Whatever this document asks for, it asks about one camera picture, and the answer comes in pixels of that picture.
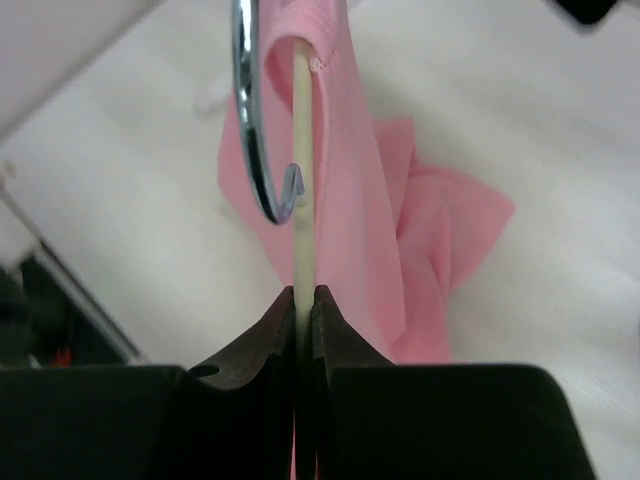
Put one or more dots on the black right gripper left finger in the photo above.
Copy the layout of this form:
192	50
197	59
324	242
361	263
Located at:
229	417

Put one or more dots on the pink t shirt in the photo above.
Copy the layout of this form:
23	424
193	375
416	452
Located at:
393	237

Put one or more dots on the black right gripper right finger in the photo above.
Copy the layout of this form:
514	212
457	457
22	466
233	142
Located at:
378	420

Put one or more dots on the cream plastic hanger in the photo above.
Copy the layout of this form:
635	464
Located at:
296	201

